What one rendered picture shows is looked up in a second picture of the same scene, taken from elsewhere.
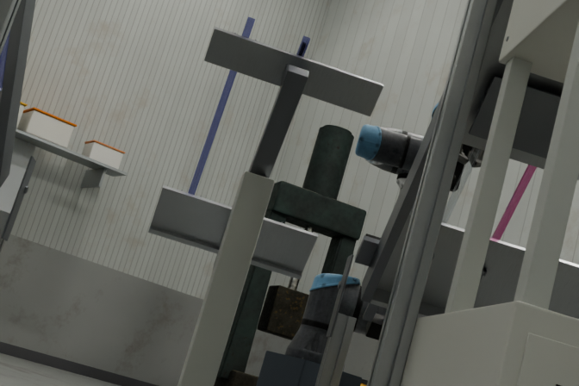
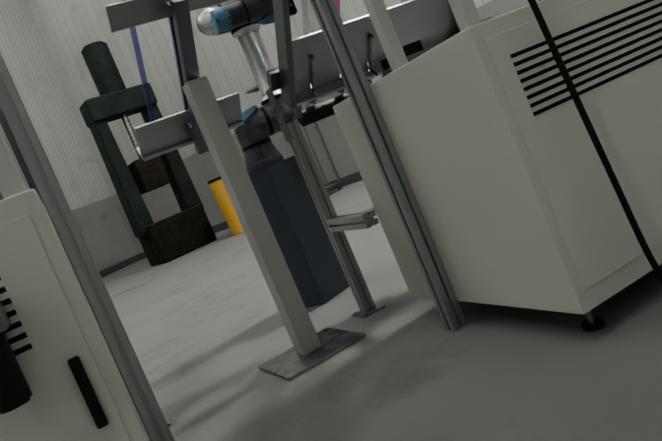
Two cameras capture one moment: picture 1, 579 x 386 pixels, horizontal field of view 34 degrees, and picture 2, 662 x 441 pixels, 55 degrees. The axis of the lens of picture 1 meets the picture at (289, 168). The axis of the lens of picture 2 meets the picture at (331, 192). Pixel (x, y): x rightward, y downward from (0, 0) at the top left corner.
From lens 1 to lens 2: 0.42 m
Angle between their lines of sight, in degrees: 25
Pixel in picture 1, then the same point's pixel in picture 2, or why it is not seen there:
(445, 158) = not seen: outside the picture
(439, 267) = (318, 61)
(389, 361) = (371, 117)
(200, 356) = (244, 199)
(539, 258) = not seen: outside the picture
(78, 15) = not seen: outside the picture
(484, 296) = not seen: hidden behind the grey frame
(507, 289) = (358, 48)
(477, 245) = (386, 22)
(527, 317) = (478, 31)
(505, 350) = (480, 55)
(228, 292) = (231, 155)
